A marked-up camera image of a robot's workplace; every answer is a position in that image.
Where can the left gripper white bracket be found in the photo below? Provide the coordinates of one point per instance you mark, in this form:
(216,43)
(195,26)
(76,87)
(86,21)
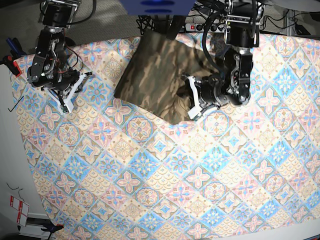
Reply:
(203,93)

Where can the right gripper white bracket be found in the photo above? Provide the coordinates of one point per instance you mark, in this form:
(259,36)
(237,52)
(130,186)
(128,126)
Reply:
(63,86)

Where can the camouflage T-shirt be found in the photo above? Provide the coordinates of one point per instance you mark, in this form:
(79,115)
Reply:
(155,72)

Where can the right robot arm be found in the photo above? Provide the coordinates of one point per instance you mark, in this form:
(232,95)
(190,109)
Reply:
(50,70)

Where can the black hex key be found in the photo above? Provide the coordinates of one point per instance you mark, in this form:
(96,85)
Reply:
(11,109)

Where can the white power strip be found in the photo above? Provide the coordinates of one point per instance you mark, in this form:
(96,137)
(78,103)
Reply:
(198,28)

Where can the red black clamp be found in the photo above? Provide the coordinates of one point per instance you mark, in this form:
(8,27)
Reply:
(12,65)

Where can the patterned tile tablecloth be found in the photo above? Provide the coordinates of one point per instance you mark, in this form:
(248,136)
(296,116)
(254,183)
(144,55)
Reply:
(111,170)

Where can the blue clamp upper left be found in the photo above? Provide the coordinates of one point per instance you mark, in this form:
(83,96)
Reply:
(16,48)

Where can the blue clamp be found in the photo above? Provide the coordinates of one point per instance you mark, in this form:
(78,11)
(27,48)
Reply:
(51,227)
(16,48)

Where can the red white label tag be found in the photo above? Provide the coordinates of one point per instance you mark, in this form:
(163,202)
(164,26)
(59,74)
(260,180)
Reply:
(20,211)

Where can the blue clamp lower left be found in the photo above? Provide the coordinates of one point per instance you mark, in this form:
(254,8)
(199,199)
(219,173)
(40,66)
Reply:
(51,227)

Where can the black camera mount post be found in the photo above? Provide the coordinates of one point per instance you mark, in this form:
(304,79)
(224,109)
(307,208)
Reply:
(177,23)

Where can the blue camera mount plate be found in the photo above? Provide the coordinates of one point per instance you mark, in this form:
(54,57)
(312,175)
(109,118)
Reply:
(157,7)

